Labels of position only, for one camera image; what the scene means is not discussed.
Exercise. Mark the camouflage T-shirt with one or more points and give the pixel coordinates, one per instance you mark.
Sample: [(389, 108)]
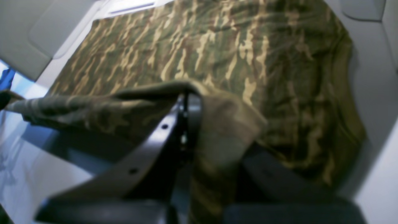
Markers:
[(274, 72)]

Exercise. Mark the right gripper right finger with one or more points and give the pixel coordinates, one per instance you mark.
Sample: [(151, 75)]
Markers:
[(236, 180)]

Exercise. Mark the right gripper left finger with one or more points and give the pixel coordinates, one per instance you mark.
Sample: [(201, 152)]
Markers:
[(137, 189)]

